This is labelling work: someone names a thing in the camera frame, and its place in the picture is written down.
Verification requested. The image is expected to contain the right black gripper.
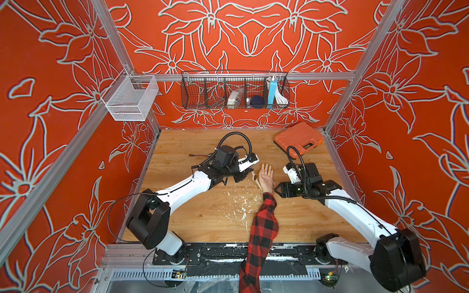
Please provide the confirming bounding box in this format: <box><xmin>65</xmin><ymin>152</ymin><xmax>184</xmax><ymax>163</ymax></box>
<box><xmin>272</xmin><ymin>181</ymin><xmax>311</xmax><ymax>197</ymax></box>

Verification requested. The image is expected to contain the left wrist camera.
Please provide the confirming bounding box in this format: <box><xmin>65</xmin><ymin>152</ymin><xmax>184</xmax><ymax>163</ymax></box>
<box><xmin>215</xmin><ymin>145</ymin><xmax>238</xmax><ymax>166</ymax></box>

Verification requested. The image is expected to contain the black wire basket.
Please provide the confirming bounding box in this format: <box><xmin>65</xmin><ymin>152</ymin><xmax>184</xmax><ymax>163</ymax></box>
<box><xmin>181</xmin><ymin>70</ymin><xmax>291</xmax><ymax>110</ymax></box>

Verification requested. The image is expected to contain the light blue box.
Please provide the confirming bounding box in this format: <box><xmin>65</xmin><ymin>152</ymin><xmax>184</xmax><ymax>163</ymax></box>
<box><xmin>266</xmin><ymin>77</ymin><xmax>277</xmax><ymax>109</ymax></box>

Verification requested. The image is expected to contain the silver grey pouch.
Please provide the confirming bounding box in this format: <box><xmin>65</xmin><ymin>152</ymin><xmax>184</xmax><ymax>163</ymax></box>
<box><xmin>227</xmin><ymin>89</ymin><xmax>244</xmax><ymax>109</ymax></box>

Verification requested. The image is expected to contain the orange plastic tool case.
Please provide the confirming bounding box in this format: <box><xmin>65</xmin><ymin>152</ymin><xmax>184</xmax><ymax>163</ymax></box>
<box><xmin>274</xmin><ymin>122</ymin><xmax>324</xmax><ymax>155</ymax></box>

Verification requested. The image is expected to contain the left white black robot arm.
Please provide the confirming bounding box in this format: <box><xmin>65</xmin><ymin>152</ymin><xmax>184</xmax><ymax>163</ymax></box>
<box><xmin>125</xmin><ymin>131</ymin><xmax>259</xmax><ymax>263</ymax></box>

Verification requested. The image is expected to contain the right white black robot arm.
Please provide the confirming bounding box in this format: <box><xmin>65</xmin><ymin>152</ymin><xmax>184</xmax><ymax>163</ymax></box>
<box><xmin>274</xmin><ymin>146</ymin><xmax>427</xmax><ymax>292</ymax></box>

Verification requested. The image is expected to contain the dark blue round object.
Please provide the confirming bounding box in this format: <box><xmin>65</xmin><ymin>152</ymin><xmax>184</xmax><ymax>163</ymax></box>
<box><xmin>250</xmin><ymin>95</ymin><xmax>265</xmax><ymax>109</ymax></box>

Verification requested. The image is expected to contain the black charger board with connectors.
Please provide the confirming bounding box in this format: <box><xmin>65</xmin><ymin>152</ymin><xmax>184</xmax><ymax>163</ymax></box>
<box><xmin>188</xmin><ymin>153</ymin><xmax>214</xmax><ymax>160</ymax></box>

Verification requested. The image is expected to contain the white cable bundle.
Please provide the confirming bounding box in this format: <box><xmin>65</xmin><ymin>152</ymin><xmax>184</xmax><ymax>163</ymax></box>
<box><xmin>275</xmin><ymin>81</ymin><xmax>289</xmax><ymax>109</ymax></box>

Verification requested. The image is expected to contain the red black plaid sleeve arm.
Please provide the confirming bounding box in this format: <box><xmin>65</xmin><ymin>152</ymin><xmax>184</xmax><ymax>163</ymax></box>
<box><xmin>239</xmin><ymin>193</ymin><xmax>279</xmax><ymax>293</ymax></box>

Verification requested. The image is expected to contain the clear plastic bin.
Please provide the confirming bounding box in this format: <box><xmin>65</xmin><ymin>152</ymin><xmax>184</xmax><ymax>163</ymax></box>
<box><xmin>103</xmin><ymin>76</ymin><xmax>159</xmax><ymax>122</ymax></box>

